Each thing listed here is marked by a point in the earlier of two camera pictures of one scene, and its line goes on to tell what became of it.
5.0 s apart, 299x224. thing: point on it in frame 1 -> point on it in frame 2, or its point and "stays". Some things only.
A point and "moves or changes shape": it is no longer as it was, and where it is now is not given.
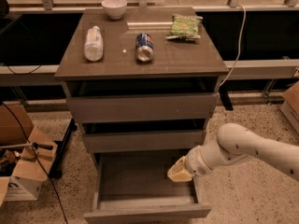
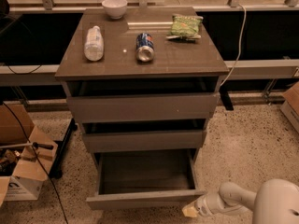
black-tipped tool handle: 34,145 stays
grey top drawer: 155,100 stays
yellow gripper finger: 178,173 -> 190,212
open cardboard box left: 22,170 stays
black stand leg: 61,145 stays
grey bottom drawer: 136,189 moves or changes shape
